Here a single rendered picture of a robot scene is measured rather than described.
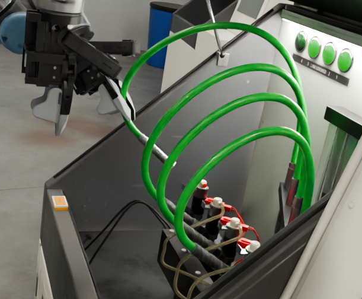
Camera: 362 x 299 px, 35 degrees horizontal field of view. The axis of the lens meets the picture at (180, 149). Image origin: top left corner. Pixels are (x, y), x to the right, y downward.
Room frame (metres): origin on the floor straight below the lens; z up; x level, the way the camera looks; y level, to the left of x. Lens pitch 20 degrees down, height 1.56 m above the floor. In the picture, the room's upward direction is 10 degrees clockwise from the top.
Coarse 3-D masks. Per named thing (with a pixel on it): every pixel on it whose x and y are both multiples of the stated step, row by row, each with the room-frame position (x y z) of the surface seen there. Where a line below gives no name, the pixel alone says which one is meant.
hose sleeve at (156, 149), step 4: (140, 136) 1.13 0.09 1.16; (144, 136) 1.13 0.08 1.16; (140, 140) 1.13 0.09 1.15; (144, 140) 1.13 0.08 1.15; (144, 144) 1.13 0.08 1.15; (156, 148) 1.13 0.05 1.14; (152, 152) 1.13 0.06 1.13; (156, 152) 1.13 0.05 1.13; (160, 152) 1.13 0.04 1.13; (156, 156) 1.13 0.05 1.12; (160, 156) 1.12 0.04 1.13; (164, 156) 1.13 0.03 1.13; (160, 160) 1.13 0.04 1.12; (164, 160) 1.12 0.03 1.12
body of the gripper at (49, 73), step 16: (32, 16) 0.90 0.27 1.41; (48, 16) 0.90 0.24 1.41; (64, 16) 0.91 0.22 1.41; (80, 16) 0.93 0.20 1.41; (32, 32) 0.92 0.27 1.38; (48, 32) 0.92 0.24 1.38; (64, 32) 0.92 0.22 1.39; (32, 48) 0.91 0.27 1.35; (48, 48) 0.92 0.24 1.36; (64, 48) 0.93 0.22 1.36; (32, 64) 0.90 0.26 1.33; (48, 64) 0.90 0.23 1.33; (64, 64) 0.91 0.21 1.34; (32, 80) 0.89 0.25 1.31; (48, 80) 0.90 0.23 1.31; (64, 80) 0.91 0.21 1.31
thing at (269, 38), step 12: (204, 24) 1.13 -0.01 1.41; (216, 24) 1.13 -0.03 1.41; (228, 24) 1.13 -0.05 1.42; (240, 24) 1.13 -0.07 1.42; (168, 36) 1.13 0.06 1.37; (180, 36) 1.13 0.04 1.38; (264, 36) 1.13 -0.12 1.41; (156, 48) 1.13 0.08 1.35; (276, 48) 1.13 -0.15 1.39; (144, 60) 1.13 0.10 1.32; (288, 60) 1.13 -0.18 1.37; (132, 72) 1.13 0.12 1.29; (300, 84) 1.13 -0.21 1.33; (132, 132) 1.13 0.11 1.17
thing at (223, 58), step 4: (208, 0) 1.38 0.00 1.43; (208, 4) 1.38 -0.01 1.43; (208, 8) 1.38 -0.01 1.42; (212, 12) 1.38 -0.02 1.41; (212, 16) 1.38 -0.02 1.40; (212, 20) 1.38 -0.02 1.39; (216, 32) 1.38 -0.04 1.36; (216, 36) 1.39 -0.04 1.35; (216, 40) 1.39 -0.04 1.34; (220, 44) 1.39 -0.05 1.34; (220, 48) 1.39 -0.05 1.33; (216, 52) 1.40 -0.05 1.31; (220, 52) 1.39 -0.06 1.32; (220, 56) 1.39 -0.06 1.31; (224, 56) 1.39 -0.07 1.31; (228, 56) 1.40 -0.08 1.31; (220, 60) 1.39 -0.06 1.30; (224, 60) 1.39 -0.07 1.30; (220, 64) 1.39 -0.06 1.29; (224, 64) 1.39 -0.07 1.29
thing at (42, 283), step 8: (40, 248) 1.25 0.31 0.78; (40, 256) 1.23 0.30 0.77; (40, 264) 1.22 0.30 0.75; (40, 272) 1.22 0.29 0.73; (40, 280) 1.20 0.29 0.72; (48, 280) 1.11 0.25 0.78; (40, 288) 1.19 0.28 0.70; (48, 288) 1.10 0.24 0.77; (40, 296) 1.18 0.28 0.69; (48, 296) 1.09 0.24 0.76
